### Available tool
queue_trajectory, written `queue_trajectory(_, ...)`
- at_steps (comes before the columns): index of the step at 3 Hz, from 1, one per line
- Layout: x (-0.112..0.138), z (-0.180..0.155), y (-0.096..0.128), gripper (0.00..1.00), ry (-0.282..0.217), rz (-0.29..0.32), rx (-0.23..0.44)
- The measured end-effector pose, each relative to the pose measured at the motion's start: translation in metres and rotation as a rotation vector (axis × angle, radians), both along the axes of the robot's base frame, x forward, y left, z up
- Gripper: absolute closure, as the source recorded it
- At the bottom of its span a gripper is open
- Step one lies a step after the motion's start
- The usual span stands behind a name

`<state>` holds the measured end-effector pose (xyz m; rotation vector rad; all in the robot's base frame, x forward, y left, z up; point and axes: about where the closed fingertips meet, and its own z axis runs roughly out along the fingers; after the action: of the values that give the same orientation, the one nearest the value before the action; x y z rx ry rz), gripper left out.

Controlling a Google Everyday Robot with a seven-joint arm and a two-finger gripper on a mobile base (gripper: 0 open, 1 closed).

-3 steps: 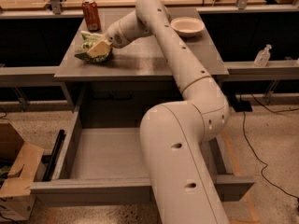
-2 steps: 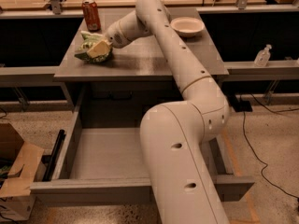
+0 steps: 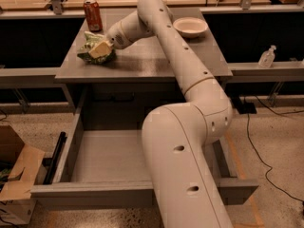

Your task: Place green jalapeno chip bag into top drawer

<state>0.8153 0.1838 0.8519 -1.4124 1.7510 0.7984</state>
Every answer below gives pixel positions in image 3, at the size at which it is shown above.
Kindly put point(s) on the black drawer slide rail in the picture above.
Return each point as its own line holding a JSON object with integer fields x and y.
{"x": 51, "y": 163}

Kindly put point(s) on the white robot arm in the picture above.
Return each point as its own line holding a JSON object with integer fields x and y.
{"x": 174, "y": 135}

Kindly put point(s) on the open grey top drawer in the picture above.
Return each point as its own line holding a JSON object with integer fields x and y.
{"x": 100, "y": 169}

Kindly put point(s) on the black floor power box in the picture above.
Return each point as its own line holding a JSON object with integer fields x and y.
{"x": 243, "y": 107}

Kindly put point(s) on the white bowl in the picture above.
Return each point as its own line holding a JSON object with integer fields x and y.
{"x": 190, "y": 27}

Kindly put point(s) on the red soda can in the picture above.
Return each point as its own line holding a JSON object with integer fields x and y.
{"x": 92, "y": 15}

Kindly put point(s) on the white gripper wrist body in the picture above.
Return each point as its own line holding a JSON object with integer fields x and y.
{"x": 116, "y": 37}

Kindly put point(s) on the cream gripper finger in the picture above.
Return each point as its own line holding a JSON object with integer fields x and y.
{"x": 101, "y": 49}

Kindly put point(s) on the grey cabinet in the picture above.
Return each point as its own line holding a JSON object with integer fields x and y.
{"x": 148, "y": 73}

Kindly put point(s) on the cardboard box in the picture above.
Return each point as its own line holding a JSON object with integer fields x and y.
{"x": 21, "y": 166}

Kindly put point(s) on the green jalapeno chip bag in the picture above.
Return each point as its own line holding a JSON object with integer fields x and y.
{"x": 91, "y": 40}

